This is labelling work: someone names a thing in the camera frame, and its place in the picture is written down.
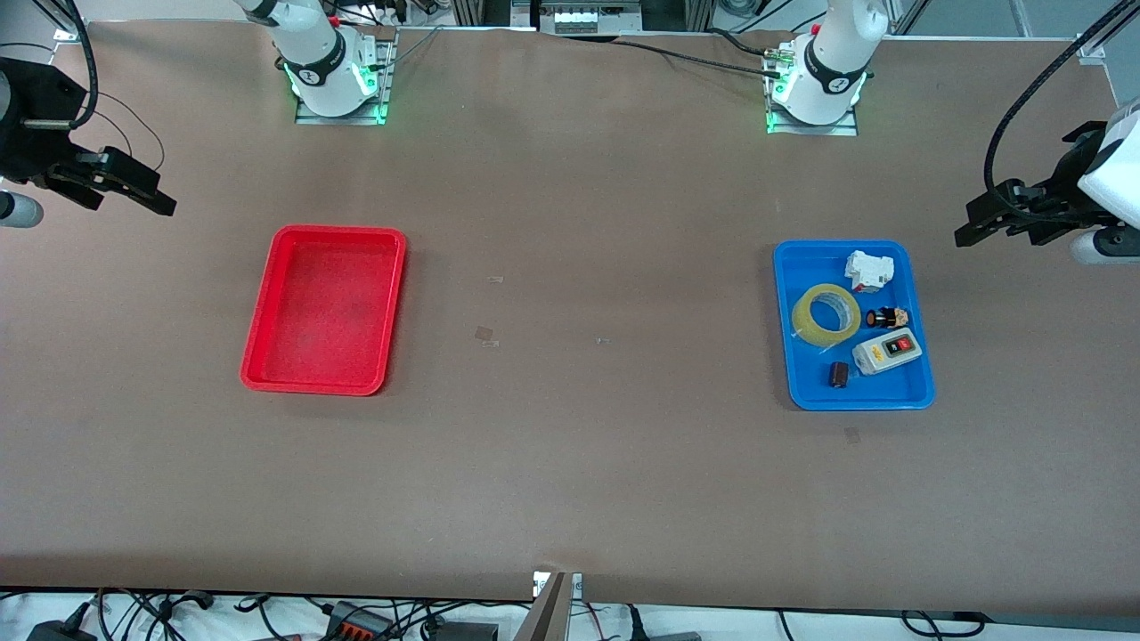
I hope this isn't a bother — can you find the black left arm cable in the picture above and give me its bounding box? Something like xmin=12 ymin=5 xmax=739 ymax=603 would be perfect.
xmin=984 ymin=0 xmax=1140 ymax=219

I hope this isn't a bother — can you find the blue plastic tray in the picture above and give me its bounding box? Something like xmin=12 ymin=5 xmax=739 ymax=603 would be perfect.
xmin=772 ymin=239 xmax=936 ymax=412

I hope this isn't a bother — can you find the thick black table cable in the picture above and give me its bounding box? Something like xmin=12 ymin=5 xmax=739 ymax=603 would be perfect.
xmin=610 ymin=27 xmax=789 ymax=79

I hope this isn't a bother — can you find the thin grey cable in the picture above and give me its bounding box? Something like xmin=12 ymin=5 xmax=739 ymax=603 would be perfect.
xmin=379 ymin=25 xmax=446 ymax=72

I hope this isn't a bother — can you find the black looped floor cable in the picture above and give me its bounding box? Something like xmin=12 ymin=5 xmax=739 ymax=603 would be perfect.
xmin=900 ymin=610 xmax=991 ymax=638

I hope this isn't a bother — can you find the aluminium profile bracket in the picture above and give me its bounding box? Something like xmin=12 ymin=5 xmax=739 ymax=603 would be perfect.
xmin=512 ymin=570 xmax=584 ymax=641

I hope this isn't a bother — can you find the black power adapter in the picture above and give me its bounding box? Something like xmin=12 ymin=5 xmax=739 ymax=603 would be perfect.
xmin=27 ymin=605 xmax=99 ymax=641

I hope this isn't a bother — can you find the aluminium frame with white connectors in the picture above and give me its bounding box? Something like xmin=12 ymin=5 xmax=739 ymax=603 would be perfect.
xmin=450 ymin=0 xmax=713 ymax=37

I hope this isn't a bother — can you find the orange black power strip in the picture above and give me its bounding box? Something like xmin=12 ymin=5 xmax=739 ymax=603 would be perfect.
xmin=322 ymin=603 xmax=395 ymax=641

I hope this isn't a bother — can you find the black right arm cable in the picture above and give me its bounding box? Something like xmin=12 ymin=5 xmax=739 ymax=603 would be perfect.
xmin=40 ymin=0 xmax=99 ymax=126

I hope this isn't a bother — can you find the black plug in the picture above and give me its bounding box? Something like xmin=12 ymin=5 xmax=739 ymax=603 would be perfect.
xmin=628 ymin=605 xmax=704 ymax=641

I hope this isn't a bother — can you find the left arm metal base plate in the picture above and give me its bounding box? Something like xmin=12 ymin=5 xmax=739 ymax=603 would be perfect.
xmin=764 ymin=40 xmax=859 ymax=136

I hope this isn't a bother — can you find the red plastic tray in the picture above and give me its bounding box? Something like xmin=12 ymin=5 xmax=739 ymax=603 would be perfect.
xmin=240 ymin=224 xmax=409 ymax=397

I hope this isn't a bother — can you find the yellow clear tape roll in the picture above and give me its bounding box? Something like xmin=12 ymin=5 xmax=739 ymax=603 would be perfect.
xmin=791 ymin=283 xmax=862 ymax=346

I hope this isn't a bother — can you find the white circuit breaker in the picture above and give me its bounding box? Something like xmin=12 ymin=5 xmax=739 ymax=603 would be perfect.
xmin=844 ymin=250 xmax=894 ymax=294

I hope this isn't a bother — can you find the grey switch box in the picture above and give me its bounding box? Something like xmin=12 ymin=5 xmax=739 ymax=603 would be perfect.
xmin=851 ymin=327 xmax=924 ymax=377

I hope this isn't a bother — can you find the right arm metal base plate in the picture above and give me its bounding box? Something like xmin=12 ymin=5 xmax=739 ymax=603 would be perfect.
xmin=294 ymin=31 xmax=395 ymax=126

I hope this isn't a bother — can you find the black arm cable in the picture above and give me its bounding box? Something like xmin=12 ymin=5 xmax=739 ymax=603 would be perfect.
xmin=984 ymin=0 xmax=1140 ymax=219
xmin=40 ymin=0 xmax=99 ymax=126

